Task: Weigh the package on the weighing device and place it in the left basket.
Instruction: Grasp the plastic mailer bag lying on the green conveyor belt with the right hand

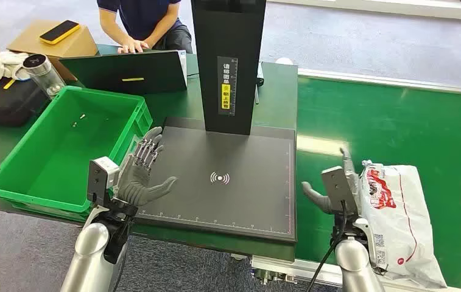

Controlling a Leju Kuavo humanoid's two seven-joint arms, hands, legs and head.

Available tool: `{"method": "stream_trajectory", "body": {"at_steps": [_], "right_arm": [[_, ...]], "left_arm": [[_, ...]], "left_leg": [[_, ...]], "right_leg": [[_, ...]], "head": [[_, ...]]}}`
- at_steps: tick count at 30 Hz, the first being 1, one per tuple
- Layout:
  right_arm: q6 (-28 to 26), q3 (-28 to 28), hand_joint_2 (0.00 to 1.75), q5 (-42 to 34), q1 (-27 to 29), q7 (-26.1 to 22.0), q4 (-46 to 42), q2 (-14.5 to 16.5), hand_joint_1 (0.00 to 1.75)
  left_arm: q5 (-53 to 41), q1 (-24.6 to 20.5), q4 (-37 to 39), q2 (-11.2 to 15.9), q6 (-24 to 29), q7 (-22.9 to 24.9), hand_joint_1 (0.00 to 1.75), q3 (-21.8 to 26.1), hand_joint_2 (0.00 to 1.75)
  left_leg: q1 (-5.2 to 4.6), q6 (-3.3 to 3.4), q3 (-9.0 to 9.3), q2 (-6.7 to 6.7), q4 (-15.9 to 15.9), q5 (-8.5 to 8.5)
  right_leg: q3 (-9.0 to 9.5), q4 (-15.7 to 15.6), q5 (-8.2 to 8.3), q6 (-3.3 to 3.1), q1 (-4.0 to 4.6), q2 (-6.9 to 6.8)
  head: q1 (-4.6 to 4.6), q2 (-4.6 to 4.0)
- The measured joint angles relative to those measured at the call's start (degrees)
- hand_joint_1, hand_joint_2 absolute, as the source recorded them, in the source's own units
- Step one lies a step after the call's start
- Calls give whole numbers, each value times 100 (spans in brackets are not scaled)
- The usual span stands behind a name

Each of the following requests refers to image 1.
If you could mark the person's left hand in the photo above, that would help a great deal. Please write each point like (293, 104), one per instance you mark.
(148, 44)

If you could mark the white cloth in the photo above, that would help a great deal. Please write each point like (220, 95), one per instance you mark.
(2, 66)

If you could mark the green conveyor belt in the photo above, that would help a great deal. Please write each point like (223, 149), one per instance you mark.
(415, 133)

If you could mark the person's right hand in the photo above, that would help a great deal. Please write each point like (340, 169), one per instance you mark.
(131, 45)

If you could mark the black weighing device with column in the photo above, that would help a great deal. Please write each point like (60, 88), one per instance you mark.
(234, 201)

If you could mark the black laptop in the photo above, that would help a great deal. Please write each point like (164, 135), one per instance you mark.
(133, 66)

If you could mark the brown cardboard box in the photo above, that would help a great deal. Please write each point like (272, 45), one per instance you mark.
(79, 44)

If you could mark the person's left forearm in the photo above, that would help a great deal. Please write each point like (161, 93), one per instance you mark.
(165, 26)

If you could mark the green plastic basket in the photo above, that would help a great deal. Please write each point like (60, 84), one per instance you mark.
(64, 161)

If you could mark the white floor ledge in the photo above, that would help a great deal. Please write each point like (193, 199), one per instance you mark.
(375, 8)

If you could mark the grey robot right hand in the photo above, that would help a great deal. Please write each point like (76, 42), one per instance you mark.
(315, 194)

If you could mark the person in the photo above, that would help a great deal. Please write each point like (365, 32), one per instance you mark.
(145, 16)

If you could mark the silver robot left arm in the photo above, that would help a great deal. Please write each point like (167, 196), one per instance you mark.
(93, 250)

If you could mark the aluminium conveyor rail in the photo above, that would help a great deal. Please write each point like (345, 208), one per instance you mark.
(395, 82)
(286, 270)

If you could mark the white red-printed plastic mailer package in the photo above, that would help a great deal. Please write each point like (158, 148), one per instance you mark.
(399, 209)

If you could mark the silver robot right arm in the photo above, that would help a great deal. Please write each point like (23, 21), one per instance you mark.
(355, 262)

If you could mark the black zip case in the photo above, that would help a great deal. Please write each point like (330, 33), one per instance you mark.
(4, 102)

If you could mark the yellow tag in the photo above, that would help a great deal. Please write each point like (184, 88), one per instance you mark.
(9, 84)

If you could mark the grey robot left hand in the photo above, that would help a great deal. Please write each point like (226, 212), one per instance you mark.
(135, 185)

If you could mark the person's right forearm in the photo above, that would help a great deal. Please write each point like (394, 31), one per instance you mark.
(113, 26)

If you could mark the clear bottle with black lid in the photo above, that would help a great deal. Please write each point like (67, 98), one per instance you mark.
(46, 76)

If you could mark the white round knob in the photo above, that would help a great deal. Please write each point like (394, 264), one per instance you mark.
(284, 61)

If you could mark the phone in yellow case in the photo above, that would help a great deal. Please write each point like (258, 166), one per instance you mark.
(59, 32)

